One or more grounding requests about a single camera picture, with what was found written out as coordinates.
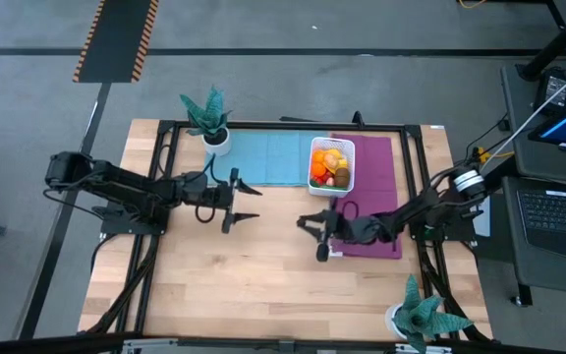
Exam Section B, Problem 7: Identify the black power adapter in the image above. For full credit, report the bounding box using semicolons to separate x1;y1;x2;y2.
536;68;566;112

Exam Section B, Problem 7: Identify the white perforated plastic basket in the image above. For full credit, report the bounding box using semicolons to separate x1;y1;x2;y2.
307;136;357;199

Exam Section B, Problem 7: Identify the black laptop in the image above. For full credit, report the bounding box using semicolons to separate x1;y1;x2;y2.
501;176;566;262

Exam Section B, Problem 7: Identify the purple cloth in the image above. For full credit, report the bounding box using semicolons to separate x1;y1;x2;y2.
329;133;404;261

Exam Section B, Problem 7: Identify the black aluminium table frame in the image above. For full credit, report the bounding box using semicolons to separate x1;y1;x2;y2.
85;117;490;345

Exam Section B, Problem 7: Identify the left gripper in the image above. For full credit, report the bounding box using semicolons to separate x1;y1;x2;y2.
198;166;263;235

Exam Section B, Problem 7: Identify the brown toy kiwi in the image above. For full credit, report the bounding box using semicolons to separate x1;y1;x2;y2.
333;167;352;189

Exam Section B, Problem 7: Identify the plant in white pot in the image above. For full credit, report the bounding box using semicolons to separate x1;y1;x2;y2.
179;86;234;157
384;273;475;354

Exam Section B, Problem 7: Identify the black hazard-striped floor mat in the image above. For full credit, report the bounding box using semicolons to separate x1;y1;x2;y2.
71;0;160;84

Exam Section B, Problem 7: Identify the white paper sheet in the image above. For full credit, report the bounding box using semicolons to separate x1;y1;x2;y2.
473;196;493;238

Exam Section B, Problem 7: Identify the light blue cloth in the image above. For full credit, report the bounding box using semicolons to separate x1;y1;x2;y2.
207;129;331;187

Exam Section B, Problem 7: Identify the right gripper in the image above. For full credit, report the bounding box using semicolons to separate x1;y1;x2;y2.
296;199;387;263

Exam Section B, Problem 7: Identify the black stand leg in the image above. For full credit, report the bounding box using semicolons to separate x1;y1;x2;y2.
516;0;566;83

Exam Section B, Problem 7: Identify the white cable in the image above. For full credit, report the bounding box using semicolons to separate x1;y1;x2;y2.
479;61;566;171

